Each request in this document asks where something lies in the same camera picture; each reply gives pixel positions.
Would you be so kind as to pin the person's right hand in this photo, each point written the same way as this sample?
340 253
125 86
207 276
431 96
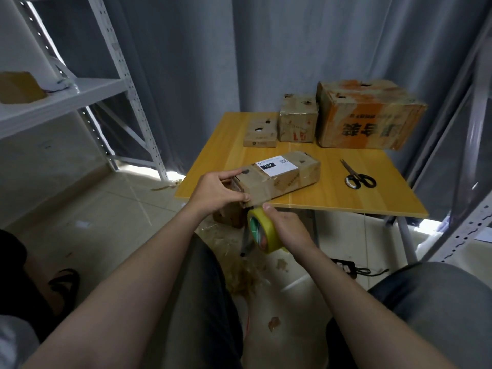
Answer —
290 230

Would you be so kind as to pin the person's left hand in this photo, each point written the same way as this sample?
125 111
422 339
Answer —
214 194

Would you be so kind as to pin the plain brown cardboard box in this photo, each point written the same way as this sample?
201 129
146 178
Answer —
229 215

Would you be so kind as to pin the yellow tape roll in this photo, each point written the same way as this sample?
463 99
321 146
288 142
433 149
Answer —
260 226

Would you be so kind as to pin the long white-labelled cardboard box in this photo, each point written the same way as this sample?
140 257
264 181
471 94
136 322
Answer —
300 173

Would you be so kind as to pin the small cardboard box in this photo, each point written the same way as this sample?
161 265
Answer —
261 133

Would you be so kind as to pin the medium brown cardboard box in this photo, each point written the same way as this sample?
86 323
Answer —
298 119

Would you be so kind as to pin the large orange print cardboard box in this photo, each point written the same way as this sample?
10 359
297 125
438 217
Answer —
369 111

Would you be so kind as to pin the person's right forearm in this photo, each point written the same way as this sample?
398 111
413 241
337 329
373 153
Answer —
361 319

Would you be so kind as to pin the person's left forearm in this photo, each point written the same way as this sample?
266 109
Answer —
115 296

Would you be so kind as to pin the tape scraps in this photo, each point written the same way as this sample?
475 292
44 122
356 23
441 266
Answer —
234 273

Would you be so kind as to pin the person's right leg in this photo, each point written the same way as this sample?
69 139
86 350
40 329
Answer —
430 303

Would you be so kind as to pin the black power adapter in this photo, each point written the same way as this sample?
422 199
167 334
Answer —
344 266

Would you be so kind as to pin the yellow wooden table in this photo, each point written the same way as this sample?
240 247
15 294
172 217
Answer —
369 196

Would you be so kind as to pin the grey curtain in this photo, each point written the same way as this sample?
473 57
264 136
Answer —
215 50

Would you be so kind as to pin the black sandal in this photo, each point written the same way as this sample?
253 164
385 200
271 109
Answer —
65 284

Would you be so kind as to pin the grey metal shelf unit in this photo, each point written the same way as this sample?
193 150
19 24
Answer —
469 150
69 96

